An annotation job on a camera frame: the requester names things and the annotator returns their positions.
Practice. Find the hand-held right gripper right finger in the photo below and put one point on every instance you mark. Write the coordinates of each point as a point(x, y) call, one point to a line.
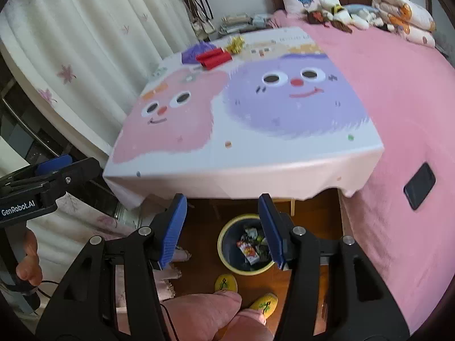
point(272, 227)

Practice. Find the person's left hand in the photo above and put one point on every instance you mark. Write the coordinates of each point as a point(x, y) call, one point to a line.
point(30, 255)

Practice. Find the person's leg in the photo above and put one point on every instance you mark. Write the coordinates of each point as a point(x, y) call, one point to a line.
point(245, 328)
point(199, 312)

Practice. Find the brown-haired plush doll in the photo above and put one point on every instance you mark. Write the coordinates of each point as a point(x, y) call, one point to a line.
point(330, 24)

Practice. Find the yellow slipper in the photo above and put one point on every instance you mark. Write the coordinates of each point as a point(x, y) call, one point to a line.
point(225, 283)
point(263, 303)

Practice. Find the crumpled gold foil wrapper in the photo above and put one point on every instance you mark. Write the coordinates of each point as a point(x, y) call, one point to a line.
point(234, 45)

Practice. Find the cartoon printed tablecloth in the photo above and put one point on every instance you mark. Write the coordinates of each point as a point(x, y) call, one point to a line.
point(248, 149)

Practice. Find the light blue box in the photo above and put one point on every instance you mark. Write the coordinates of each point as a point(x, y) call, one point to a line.
point(261, 21)

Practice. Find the folded red paper box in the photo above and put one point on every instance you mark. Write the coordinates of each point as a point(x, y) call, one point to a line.
point(213, 59)

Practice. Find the purple plastic bag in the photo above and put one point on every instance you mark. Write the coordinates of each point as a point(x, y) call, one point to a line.
point(197, 53)

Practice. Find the pink bedsheet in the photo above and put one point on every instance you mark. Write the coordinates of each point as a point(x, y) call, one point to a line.
point(391, 113)

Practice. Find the person's right leg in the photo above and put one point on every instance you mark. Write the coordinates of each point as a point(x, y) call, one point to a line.
point(245, 328)

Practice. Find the light blue plush toy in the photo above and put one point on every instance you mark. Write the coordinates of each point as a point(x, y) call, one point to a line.
point(359, 9)

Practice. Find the blue yellow-rimmed bin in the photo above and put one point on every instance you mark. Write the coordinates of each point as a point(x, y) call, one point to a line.
point(231, 255)

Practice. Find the white plush toy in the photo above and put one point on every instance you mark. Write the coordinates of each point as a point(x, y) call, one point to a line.
point(360, 21)

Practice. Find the folded printed quilt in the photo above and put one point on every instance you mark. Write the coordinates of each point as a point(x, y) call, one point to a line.
point(405, 17)

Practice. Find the black smartphone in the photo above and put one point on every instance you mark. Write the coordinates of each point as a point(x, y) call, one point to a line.
point(419, 186)

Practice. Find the person's left leg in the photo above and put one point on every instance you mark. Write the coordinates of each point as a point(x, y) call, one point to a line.
point(199, 312)

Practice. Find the hanging white bag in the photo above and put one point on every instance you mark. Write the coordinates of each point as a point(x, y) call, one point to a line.
point(201, 14)

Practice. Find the stack of books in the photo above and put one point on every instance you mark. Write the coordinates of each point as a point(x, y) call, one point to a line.
point(234, 24)

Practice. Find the bee plush toy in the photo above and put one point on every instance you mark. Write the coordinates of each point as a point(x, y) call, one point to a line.
point(334, 7)

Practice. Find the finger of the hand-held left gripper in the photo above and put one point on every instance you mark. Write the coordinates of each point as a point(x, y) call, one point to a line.
point(71, 177)
point(53, 163)

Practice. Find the strawberry drink carton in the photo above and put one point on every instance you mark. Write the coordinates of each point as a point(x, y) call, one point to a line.
point(248, 252)

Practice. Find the white flowered curtain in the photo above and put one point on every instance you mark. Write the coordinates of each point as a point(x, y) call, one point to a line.
point(89, 42)

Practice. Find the wooden table leg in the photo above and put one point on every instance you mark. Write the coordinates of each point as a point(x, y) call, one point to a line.
point(292, 207)

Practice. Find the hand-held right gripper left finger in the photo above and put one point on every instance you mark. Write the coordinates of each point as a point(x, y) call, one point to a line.
point(174, 227)

